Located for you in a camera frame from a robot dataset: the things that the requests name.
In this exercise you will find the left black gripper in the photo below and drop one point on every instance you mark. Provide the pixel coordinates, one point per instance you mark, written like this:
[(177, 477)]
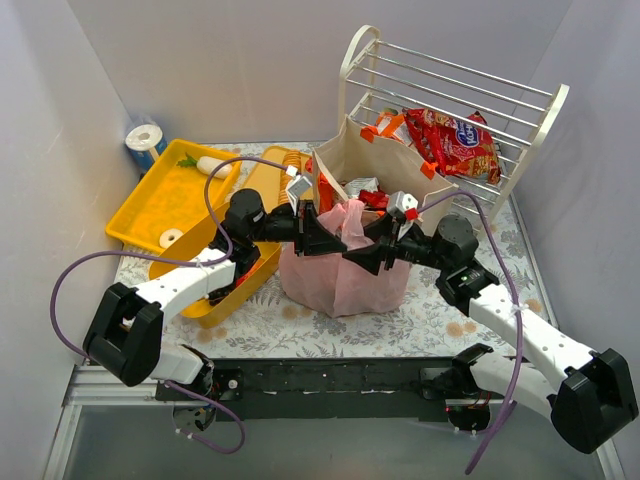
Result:
[(305, 229)]

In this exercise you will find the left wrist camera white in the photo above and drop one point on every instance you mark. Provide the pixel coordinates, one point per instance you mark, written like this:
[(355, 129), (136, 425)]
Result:
[(298, 186)]

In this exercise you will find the yellow deep bin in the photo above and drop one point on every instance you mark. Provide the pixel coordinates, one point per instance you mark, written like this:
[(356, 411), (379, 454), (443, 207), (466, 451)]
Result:
[(191, 243)]

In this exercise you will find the beige paper grocery bag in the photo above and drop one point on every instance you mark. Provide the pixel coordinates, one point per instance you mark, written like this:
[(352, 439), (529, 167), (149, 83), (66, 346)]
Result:
[(348, 156)]

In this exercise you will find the pink plastic grocery bag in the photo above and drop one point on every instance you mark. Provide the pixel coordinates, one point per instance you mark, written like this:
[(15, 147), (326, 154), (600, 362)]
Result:
[(337, 287)]

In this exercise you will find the white radish toy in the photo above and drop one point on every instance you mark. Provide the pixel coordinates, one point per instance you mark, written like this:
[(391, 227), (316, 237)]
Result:
[(206, 165)]

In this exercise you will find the cream metal shelf rack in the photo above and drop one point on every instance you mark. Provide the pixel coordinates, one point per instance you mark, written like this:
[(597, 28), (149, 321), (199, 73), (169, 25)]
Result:
[(376, 74)]

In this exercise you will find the yellow flat tray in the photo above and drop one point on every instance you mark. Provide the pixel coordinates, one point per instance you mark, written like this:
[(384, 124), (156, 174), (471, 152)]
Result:
[(263, 178)]

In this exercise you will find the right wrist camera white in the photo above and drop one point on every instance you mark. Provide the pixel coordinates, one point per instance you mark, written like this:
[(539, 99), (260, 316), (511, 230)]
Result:
[(403, 208)]

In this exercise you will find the red snack bag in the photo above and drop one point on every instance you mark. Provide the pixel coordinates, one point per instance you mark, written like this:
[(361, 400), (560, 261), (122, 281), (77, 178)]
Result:
[(450, 146)]

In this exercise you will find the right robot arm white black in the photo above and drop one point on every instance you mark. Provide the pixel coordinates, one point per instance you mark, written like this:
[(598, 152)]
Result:
[(588, 396)]

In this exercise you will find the orange snack packet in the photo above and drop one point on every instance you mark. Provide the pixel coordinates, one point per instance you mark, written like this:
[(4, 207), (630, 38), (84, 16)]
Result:
[(390, 124)]

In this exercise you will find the yellow rectangular tray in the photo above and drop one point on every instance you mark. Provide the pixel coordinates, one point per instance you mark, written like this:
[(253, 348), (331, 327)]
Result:
[(169, 198)]

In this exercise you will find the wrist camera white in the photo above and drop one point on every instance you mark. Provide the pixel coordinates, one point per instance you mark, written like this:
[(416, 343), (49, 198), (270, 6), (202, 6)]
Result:
[(298, 186), (403, 208)]

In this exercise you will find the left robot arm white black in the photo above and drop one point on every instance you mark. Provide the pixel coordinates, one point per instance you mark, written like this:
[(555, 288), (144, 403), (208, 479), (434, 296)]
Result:
[(125, 336)]

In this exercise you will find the white red chips bag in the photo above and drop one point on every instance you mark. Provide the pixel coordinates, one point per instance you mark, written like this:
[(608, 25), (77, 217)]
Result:
[(364, 189)]

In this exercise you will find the tissue roll blue pack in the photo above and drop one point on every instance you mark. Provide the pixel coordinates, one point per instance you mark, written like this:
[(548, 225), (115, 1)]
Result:
[(145, 143)]

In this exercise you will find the row of round crackers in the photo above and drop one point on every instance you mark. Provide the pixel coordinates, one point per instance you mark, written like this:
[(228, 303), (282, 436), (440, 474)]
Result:
[(291, 163)]

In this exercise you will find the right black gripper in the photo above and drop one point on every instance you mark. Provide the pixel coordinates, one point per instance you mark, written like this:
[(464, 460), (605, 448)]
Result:
[(391, 245)]

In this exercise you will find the white ring slice toy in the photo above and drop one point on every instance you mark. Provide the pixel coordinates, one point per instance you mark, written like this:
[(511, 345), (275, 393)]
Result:
[(168, 237)]

